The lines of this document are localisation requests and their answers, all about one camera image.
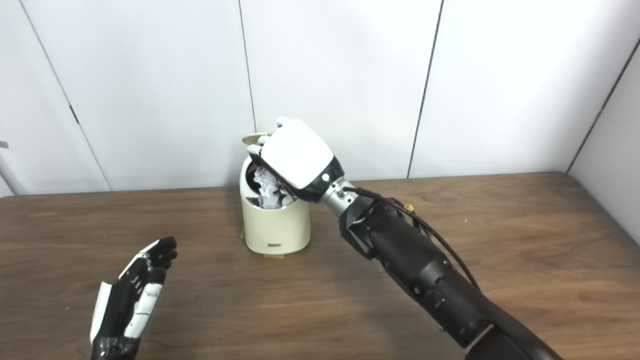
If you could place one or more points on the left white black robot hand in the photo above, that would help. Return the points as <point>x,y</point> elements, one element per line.
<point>120,305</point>

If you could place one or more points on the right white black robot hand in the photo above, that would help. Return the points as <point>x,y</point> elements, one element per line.
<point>297,155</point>

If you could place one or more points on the white paper ball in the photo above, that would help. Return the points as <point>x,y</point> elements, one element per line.
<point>267,190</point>

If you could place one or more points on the cream-colored lidded bin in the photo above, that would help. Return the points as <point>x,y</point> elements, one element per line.
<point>277,225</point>

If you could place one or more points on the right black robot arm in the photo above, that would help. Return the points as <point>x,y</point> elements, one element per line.
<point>425,265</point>

